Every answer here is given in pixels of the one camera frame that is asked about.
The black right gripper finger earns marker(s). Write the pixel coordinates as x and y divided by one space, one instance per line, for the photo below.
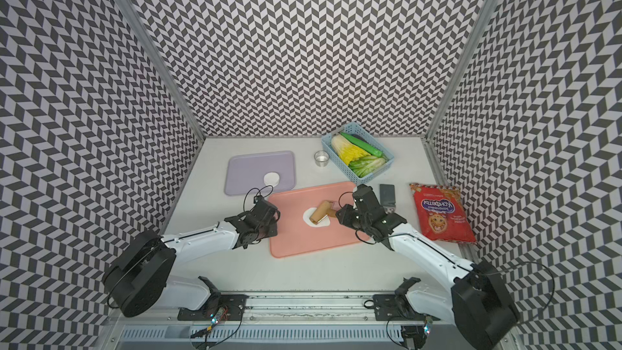
345 222
343 212

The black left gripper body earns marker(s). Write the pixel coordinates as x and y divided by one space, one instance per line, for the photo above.
268 231

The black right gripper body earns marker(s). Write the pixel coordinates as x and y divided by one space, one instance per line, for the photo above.
363 221

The wooden rolling pin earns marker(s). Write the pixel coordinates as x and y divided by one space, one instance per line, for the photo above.
324 210

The white dough piece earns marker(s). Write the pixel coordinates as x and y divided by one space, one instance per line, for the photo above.
308 213

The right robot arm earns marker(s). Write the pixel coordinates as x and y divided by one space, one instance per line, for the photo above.
471 296

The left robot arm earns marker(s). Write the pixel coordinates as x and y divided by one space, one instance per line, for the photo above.
141 277

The metal rectangular dough scraper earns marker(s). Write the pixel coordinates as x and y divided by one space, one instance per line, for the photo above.
387 197

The stack of white dumpling wrappers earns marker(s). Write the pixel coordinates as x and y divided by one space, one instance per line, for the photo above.
271 179

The pink cutting board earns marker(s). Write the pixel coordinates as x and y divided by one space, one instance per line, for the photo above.
296 233

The green lettuce leaves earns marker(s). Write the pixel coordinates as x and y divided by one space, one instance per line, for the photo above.
365 166

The purple plastic tray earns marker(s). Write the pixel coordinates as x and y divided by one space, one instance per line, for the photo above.
247 171

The yellow napa cabbage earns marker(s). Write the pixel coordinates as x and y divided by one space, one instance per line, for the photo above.
347 151

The red snack bag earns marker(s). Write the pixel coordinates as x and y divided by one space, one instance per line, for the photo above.
441 213

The light blue perforated plastic basket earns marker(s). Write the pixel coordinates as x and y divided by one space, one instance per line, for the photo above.
356 129

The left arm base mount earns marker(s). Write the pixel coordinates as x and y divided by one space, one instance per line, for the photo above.
217 308

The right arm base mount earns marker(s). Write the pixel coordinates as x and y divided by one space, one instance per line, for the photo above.
395 306

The metal base rail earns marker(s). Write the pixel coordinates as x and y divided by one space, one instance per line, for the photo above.
270 317

